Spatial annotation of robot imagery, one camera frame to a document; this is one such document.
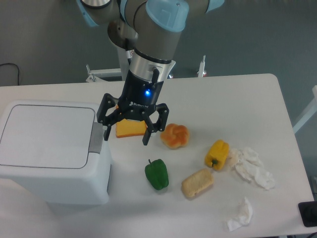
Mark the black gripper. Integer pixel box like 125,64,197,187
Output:
97,71,169,146

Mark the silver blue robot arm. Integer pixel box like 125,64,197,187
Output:
77,0,223,145

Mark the grey trash can push button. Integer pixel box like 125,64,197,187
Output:
88,122,104,154

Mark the white trash can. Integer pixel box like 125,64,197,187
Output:
0,100,113,205

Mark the orange toast slice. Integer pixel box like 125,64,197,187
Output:
115,119,147,138

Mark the braided bread roll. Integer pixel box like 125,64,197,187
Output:
160,123,190,149

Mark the green bell pepper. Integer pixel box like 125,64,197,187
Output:
145,159,169,190

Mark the yellow bell pepper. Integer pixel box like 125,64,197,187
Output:
205,139,229,171

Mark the pale bread loaf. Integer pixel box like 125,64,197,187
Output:
181,169,214,198

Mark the large crumpled white tissue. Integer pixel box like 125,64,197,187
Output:
226,147,275,190

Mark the small crumpled white tissue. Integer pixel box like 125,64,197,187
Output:
226,197,253,232

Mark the black device at edge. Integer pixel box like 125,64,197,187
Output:
298,201,317,227

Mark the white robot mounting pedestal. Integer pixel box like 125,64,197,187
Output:
86,48,207,83

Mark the robot cable with label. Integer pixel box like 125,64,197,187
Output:
123,38,134,65

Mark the black cable on floor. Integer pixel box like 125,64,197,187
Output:
0,63,20,86

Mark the white frame at right edge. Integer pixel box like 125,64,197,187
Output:
293,85,317,134

